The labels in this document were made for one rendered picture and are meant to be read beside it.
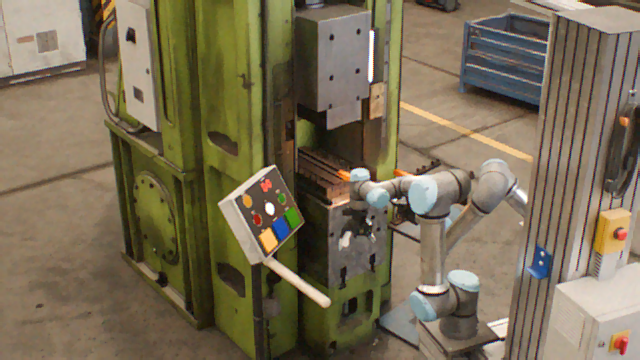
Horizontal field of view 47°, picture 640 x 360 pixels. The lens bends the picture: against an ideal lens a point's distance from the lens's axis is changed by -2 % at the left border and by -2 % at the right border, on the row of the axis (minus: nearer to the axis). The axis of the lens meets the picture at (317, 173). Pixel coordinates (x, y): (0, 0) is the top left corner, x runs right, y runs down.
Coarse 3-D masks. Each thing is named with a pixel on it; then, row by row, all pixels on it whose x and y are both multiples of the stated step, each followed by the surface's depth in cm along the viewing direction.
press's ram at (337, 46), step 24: (312, 24) 311; (336, 24) 314; (360, 24) 323; (312, 48) 316; (336, 48) 319; (360, 48) 328; (312, 72) 320; (336, 72) 324; (360, 72) 333; (312, 96) 325; (336, 96) 329; (360, 96) 338
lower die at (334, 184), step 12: (300, 156) 372; (324, 156) 373; (300, 168) 364; (312, 168) 361; (324, 168) 359; (348, 168) 361; (300, 180) 360; (312, 180) 352; (324, 180) 352; (336, 180) 350; (324, 192) 347; (336, 192) 350; (348, 192) 355
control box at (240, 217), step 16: (256, 176) 311; (272, 176) 313; (240, 192) 294; (256, 192) 302; (272, 192) 310; (288, 192) 318; (224, 208) 293; (240, 208) 292; (256, 208) 299; (288, 208) 315; (240, 224) 293; (256, 224) 296; (240, 240) 296; (256, 240) 294; (256, 256) 296
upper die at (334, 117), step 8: (352, 104) 337; (360, 104) 340; (304, 112) 342; (312, 112) 337; (320, 112) 332; (328, 112) 329; (336, 112) 332; (344, 112) 335; (352, 112) 339; (312, 120) 339; (320, 120) 334; (328, 120) 331; (336, 120) 334; (344, 120) 337; (352, 120) 340; (328, 128) 332
